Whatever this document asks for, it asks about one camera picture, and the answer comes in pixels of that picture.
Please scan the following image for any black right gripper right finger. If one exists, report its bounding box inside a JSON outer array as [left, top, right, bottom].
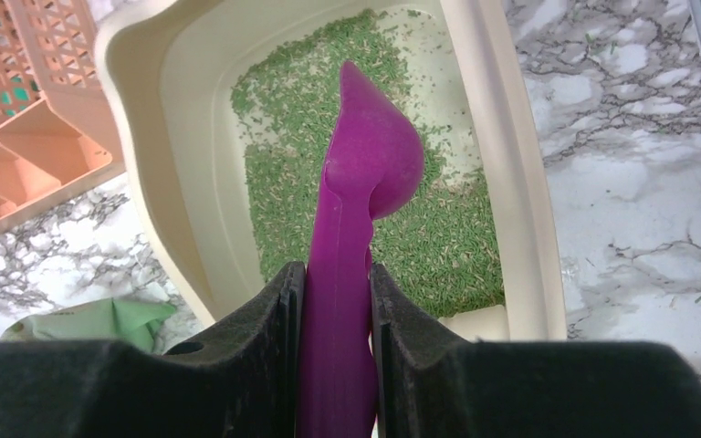
[[370, 264, 701, 437]]

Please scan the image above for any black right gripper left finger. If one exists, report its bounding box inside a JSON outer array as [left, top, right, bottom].
[[0, 262, 305, 437]]

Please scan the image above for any green litter bag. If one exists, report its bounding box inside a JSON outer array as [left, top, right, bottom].
[[0, 298, 176, 352]]

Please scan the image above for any purple litter scoop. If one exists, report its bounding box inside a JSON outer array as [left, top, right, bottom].
[[296, 61, 424, 437]]

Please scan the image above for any beige litter box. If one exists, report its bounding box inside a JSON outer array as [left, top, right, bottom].
[[93, 0, 568, 343]]

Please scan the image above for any orange plastic file organizer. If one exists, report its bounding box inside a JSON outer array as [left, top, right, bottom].
[[0, 1, 124, 234]]

